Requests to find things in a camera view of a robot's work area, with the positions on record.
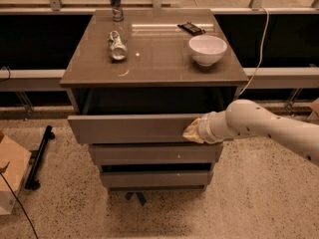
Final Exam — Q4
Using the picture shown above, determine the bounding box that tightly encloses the blue tape cross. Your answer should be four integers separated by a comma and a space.
125, 192, 147, 206

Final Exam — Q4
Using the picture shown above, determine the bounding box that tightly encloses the black cable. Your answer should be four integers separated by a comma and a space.
0, 161, 38, 239

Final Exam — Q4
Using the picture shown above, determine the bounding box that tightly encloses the cardboard box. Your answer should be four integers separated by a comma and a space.
0, 131, 31, 215

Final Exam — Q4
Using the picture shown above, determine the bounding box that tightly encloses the grey bottom drawer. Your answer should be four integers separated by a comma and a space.
101, 171, 213, 189

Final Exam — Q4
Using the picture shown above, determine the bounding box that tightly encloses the grey drawer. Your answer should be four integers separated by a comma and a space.
101, 171, 213, 189
89, 143, 223, 165
68, 114, 201, 144

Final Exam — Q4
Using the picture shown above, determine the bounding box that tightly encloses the crushed green can lying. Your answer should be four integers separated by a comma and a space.
108, 31, 128, 61

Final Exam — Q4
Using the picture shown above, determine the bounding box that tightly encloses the grey middle drawer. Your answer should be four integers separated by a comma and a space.
89, 143, 223, 165

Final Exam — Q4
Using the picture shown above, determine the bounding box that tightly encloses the grey drawer cabinet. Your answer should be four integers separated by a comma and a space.
61, 9, 248, 192

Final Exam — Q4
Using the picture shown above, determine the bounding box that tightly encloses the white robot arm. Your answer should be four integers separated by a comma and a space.
182, 100, 319, 165

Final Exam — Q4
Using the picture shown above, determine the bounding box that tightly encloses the upright blue drink can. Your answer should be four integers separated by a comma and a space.
110, 0, 124, 22

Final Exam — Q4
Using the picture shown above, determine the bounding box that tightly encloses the white cable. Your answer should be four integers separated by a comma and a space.
238, 6, 270, 97

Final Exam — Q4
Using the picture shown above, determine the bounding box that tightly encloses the white ceramic bowl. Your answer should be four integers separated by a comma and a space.
188, 35, 227, 67

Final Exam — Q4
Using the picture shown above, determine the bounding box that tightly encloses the grey top drawer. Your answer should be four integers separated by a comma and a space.
68, 114, 201, 144

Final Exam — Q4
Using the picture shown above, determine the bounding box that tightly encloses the black metal bar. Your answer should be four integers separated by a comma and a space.
25, 125, 55, 190

